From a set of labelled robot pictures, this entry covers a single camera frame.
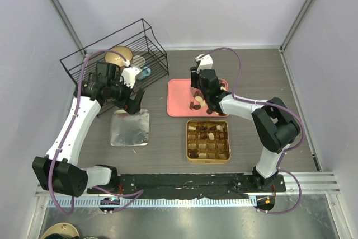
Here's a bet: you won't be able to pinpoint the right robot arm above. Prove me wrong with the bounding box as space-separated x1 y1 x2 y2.
190 67 301 191

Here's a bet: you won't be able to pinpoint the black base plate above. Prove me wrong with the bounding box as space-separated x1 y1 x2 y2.
102 173 286 200

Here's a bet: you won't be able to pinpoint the round object bottom left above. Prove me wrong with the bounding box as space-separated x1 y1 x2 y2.
40 222 79 239

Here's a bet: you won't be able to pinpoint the silver box lid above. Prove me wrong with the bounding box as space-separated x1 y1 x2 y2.
109 109 150 147

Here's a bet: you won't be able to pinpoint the metal tongs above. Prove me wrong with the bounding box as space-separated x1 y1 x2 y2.
192 88 200 97

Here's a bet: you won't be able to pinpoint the blue cup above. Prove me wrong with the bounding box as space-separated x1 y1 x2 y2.
136 66 152 81

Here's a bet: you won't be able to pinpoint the gold bowl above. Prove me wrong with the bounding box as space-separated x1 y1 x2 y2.
105 46 133 67

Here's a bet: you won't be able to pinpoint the pink tray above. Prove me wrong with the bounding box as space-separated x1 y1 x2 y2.
167 78 226 118

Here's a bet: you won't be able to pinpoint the black wire rack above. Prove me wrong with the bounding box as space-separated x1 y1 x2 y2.
60 18 169 95

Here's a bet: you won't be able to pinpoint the gold chocolate box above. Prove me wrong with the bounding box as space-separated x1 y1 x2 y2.
186 120 231 164

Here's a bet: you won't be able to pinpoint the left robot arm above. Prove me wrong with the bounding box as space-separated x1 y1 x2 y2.
32 62 144 197

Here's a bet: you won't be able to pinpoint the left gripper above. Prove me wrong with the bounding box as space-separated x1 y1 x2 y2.
108 74 144 114

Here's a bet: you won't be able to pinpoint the white cable duct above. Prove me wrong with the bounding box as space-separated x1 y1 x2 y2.
47 196 258 208

